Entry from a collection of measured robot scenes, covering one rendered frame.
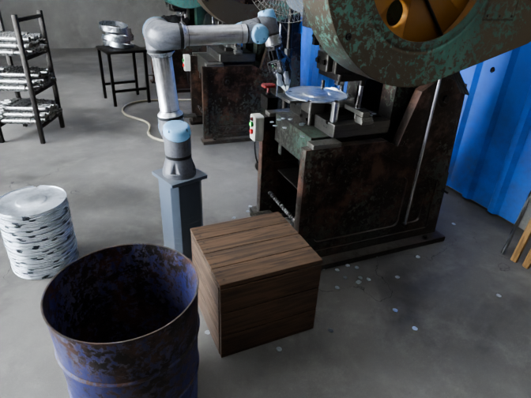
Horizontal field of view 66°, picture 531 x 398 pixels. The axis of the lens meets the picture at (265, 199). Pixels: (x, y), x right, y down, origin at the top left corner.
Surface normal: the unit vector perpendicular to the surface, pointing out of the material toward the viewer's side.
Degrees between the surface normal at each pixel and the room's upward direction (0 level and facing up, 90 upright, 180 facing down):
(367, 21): 90
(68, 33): 90
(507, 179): 90
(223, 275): 0
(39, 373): 0
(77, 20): 90
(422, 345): 0
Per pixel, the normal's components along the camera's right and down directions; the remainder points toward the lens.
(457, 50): 0.38, 0.46
